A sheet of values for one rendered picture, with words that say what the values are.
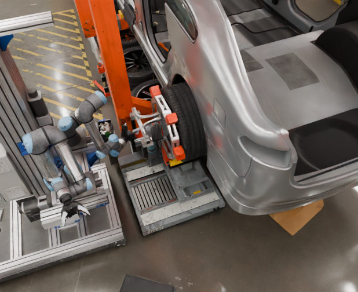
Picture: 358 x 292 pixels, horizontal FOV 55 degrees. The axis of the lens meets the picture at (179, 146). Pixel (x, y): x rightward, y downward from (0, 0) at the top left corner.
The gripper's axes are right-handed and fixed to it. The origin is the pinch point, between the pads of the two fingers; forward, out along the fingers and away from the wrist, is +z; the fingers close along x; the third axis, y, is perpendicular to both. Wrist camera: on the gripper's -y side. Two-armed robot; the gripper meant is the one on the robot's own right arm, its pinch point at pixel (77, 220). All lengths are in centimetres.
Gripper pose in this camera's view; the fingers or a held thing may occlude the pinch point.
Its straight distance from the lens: 207.0
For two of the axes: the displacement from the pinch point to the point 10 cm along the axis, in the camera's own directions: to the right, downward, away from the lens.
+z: 5.4, 6.1, -5.7
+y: -0.7, 7.2, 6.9
